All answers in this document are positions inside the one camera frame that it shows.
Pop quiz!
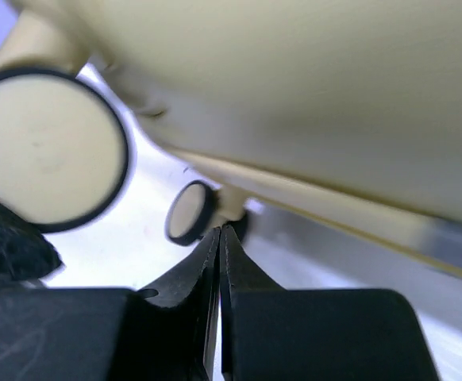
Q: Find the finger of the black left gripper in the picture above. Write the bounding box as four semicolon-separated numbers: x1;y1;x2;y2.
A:
0;203;63;287

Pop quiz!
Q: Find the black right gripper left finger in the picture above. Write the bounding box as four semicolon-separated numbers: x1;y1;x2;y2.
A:
0;229;220;380

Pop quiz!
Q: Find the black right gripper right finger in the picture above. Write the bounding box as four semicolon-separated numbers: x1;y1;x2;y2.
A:
219;225;439;380

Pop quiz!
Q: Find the yellow hard-shell suitcase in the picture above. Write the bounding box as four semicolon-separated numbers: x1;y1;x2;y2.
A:
0;1;462;276

